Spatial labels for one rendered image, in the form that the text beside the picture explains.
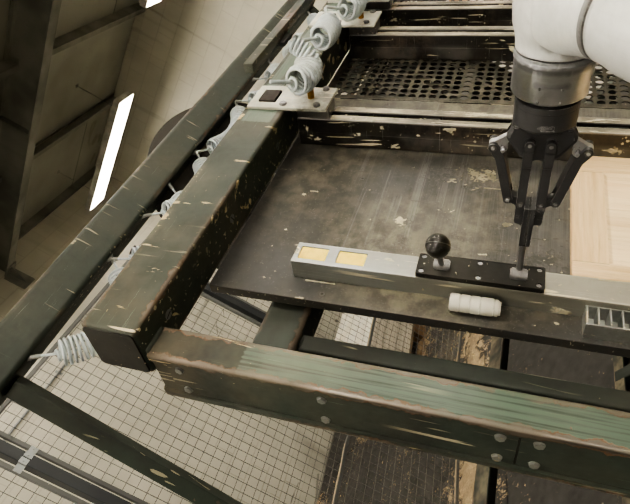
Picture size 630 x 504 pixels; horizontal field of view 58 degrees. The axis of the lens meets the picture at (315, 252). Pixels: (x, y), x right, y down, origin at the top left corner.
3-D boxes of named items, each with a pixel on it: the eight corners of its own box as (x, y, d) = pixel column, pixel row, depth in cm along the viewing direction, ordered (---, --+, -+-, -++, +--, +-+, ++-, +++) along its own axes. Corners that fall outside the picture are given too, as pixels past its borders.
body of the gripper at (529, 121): (509, 106, 67) (501, 171, 73) (587, 109, 64) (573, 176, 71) (513, 76, 72) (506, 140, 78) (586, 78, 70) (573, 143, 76)
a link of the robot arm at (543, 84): (601, 65, 60) (590, 115, 64) (599, 29, 66) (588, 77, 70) (511, 63, 63) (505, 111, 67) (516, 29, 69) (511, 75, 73)
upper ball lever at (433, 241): (452, 279, 94) (448, 255, 81) (428, 276, 95) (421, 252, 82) (455, 257, 95) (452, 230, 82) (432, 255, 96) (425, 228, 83)
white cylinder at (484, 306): (448, 314, 92) (499, 321, 90) (448, 302, 90) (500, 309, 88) (450, 300, 94) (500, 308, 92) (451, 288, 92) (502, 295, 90)
